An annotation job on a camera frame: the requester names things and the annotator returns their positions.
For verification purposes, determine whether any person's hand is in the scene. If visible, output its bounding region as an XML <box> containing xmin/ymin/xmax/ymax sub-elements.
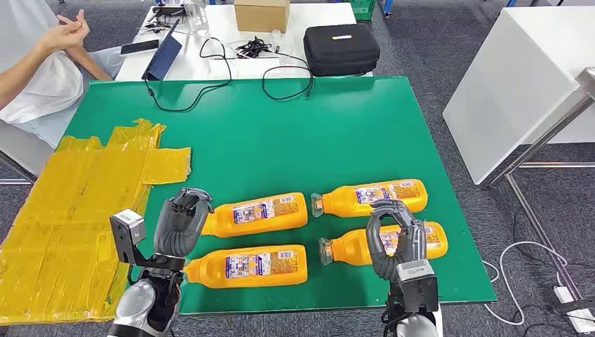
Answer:
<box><xmin>41</xmin><ymin>9</ymin><xmax>91</xmax><ymax>52</ymax></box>

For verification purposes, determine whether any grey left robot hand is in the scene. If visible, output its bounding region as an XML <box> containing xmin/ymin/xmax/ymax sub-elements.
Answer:
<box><xmin>153</xmin><ymin>187</ymin><xmax>215</xmax><ymax>258</ymax></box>

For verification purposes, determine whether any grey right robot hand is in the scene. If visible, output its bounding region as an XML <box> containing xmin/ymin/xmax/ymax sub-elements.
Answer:
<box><xmin>366</xmin><ymin>199</ymin><xmax>427</xmax><ymax>282</ymax></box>

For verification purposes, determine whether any orange plastic bottle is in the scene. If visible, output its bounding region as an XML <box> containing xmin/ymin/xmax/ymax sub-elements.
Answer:
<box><xmin>319</xmin><ymin>221</ymin><xmax>449</xmax><ymax>267</ymax></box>
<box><xmin>201</xmin><ymin>192</ymin><xmax>309</xmax><ymax>239</ymax></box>
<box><xmin>182</xmin><ymin>244</ymin><xmax>309</xmax><ymax>290</ymax></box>
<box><xmin>311</xmin><ymin>178</ymin><xmax>429</xmax><ymax>219</ymax></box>

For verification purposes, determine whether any smartphone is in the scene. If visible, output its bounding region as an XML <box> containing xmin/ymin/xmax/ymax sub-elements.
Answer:
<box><xmin>119</xmin><ymin>39</ymin><xmax>161</xmax><ymax>56</ymax></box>

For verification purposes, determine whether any person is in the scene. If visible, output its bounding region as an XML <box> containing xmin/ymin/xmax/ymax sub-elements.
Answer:
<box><xmin>0</xmin><ymin>0</ymin><xmax>126</xmax><ymax>150</ymax></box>

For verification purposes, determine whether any dark blue tablet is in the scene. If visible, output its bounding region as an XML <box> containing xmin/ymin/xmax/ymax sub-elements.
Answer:
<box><xmin>141</xmin><ymin>18</ymin><xmax>184</xmax><ymax>82</ymax></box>

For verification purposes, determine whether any black tool pile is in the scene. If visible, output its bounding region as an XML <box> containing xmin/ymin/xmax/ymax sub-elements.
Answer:
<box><xmin>147</xmin><ymin>4</ymin><xmax>189</xmax><ymax>34</ymax></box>

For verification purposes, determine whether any yellow taped sheet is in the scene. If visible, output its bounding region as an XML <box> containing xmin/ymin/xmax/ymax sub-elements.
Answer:
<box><xmin>0</xmin><ymin>118</ymin><xmax>192</xmax><ymax>325</ymax></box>

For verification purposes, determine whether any white bench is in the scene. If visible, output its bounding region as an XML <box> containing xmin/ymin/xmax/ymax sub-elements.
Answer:
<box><xmin>0</xmin><ymin>118</ymin><xmax>57</xmax><ymax>185</ymax></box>

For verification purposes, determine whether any green table board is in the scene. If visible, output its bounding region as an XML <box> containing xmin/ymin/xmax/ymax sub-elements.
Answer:
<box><xmin>65</xmin><ymin>76</ymin><xmax>498</xmax><ymax>316</ymax></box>

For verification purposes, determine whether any clear glass container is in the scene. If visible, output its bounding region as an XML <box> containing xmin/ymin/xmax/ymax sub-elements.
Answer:
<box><xmin>183</xmin><ymin>0</ymin><xmax>211</xmax><ymax>34</ymax></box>

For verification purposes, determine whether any cardboard box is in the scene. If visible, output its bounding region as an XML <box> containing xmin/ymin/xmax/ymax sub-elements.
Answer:
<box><xmin>234</xmin><ymin>0</ymin><xmax>291</xmax><ymax>34</ymax></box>

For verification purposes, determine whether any white power strip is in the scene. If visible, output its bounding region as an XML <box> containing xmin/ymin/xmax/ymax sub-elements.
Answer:
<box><xmin>553</xmin><ymin>286</ymin><xmax>595</xmax><ymax>335</ymax></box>

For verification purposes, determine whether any black zip case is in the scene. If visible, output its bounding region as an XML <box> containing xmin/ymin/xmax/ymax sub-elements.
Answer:
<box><xmin>302</xmin><ymin>23</ymin><xmax>381</xmax><ymax>78</ymax></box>

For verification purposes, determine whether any white cabinet table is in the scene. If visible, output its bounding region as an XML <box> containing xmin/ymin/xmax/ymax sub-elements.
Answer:
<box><xmin>442</xmin><ymin>5</ymin><xmax>595</xmax><ymax>186</ymax></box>

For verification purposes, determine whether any green crate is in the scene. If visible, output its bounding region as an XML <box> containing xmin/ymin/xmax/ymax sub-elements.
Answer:
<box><xmin>349</xmin><ymin>0</ymin><xmax>377</xmax><ymax>22</ymax></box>

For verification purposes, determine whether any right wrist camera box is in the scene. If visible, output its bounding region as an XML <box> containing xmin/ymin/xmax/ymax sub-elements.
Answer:
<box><xmin>396</xmin><ymin>259</ymin><xmax>439</xmax><ymax>313</ymax></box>

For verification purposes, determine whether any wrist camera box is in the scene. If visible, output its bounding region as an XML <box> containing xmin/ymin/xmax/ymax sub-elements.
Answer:
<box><xmin>109</xmin><ymin>209</ymin><xmax>147</xmax><ymax>265</ymax></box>
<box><xmin>396</xmin><ymin>259</ymin><xmax>439</xmax><ymax>313</ymax></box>

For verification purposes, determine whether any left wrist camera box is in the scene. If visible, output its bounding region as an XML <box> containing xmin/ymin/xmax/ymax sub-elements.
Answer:
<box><xmin>109</xmin><ymin>209</ymin><xmax>147</xmax><ymax>265</ymax></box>

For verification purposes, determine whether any white floor cable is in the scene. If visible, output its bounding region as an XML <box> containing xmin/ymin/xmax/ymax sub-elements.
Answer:
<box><xmin>481</xmin><ymin>241</ymin><xmax>570</xmax><ymax>326</ymax></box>

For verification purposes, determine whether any long black cable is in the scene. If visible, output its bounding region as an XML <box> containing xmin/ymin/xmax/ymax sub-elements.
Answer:
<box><xmin>142</xmin><ymin>37</ymin><xmax>234</xmax><ymax>114</ymax></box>

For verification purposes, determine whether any looped black cable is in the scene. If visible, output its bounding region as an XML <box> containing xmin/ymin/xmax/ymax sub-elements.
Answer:
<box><xmin>261</xmin><ymin>51</ymin><xmax>315</xmax><ymax>102</ymax></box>

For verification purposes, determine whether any black cable bundle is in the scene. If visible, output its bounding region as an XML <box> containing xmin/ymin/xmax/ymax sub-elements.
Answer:
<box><xmin>234</xmin><ymin>37</ymin><xmax>274</xmax><ymax>60</ymax></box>

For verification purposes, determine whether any metal frame stand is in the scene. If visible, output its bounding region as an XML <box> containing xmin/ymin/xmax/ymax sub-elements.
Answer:
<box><xmin>488</xmin><ymin>67</ymin><xmax>595</xmax><ymax>317</ymax></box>

